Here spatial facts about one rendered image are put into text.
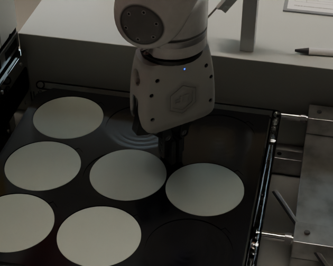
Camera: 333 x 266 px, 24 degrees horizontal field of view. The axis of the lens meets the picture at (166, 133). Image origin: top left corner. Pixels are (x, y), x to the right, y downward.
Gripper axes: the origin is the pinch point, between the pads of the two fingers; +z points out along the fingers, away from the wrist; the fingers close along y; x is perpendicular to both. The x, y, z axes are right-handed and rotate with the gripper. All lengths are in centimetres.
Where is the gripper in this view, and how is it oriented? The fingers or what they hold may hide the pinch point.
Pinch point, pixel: (170, 145)
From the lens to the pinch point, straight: 100.9
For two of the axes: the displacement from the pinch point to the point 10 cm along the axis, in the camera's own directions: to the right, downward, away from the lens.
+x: -4.9, -5.4, 6.9
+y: 8.7, -3.0, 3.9
